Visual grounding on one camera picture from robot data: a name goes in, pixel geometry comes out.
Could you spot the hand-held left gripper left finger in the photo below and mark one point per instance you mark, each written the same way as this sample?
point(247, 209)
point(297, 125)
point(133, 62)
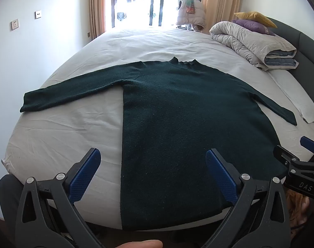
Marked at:
point(86, 177)

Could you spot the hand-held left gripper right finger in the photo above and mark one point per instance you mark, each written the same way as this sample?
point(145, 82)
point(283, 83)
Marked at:
point(221, 177)

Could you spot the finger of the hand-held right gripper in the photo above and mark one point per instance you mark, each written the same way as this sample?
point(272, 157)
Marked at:
point(310, 144)
point(284, 155)

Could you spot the dark green sweater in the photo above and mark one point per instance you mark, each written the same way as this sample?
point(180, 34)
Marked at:
point(172, 121)

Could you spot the metal clothes rack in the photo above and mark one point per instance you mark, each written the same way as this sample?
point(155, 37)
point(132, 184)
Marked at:
point(187, 27)

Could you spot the person's left hand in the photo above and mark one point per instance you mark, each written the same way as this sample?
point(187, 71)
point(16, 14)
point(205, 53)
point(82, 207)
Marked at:
point(144, 245)

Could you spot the orange fuzzy cloth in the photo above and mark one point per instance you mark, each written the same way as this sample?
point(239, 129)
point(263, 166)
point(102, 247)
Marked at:
point(297, 209)

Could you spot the long white pillow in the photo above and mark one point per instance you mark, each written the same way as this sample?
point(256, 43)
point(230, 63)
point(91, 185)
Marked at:
point(296, 93)

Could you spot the bed with white sheet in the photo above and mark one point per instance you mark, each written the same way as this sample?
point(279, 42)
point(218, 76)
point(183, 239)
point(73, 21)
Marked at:
point(69, 124)

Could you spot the person's dark pants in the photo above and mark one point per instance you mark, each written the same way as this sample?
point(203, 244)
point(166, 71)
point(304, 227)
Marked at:
point(8, 199)

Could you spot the dark grey bed headboard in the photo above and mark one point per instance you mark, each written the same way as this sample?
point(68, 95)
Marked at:
point(309, 51)

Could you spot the folded grey duvet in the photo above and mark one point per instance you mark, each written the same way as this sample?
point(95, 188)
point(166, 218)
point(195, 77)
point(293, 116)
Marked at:
point(244, 41)

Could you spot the purple pillow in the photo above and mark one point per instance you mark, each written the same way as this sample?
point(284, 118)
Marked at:
point(252, 26)

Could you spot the yellow pillow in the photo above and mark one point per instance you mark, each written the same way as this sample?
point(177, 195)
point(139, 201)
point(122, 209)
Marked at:
point(255, 16)

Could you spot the small dark hanging cloth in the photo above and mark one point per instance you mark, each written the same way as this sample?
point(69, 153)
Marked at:
point(121, 16)

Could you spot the beige puffer vest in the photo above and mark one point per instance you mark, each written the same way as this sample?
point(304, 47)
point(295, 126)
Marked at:
point(198, 13)

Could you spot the beige curtain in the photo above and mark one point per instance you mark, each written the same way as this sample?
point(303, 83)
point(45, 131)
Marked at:
point(96, 7)
point(221, 0)

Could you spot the colourful hanging cloth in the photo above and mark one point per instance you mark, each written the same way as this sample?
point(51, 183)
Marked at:
point(190, 6)

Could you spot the glass sliding door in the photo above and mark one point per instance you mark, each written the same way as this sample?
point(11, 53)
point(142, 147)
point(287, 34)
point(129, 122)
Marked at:
point(159, 2)

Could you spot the white wall socket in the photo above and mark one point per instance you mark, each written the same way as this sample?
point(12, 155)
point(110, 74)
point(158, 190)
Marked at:
point(38, 14)
point(15, 24)

